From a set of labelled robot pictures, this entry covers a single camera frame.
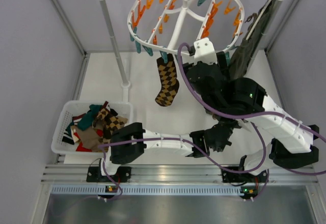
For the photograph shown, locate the brown black argyle sock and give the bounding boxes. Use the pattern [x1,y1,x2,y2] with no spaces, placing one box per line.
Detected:
[155,54,179,107]

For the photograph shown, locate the dark yellow argyle sock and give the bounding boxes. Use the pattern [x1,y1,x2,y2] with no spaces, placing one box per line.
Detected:
[92,108,128,139]

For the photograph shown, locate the teal reindeer sock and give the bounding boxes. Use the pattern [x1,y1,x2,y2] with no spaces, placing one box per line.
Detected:
[66,104,101,134]

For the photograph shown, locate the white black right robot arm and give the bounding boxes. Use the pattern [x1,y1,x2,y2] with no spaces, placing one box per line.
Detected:
[177,53,319,176]

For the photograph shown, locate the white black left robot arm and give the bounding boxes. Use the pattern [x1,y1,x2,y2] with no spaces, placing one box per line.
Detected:
[100,120,240,176]

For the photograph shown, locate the white round clip hanger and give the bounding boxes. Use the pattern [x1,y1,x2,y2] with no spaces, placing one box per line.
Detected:
[127,0,245,59]

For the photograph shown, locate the olive green hanging garment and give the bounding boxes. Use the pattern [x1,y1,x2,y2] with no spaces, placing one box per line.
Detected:
[228,0,276,80]

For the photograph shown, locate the white plastic laundry basket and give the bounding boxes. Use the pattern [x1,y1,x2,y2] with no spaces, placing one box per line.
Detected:
[51,99,134,156]

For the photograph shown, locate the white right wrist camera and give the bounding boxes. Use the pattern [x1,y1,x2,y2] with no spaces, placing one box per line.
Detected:
[189,37,218,65]

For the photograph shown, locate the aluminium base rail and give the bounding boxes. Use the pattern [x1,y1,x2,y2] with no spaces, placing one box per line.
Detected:
[41,164,318,185]

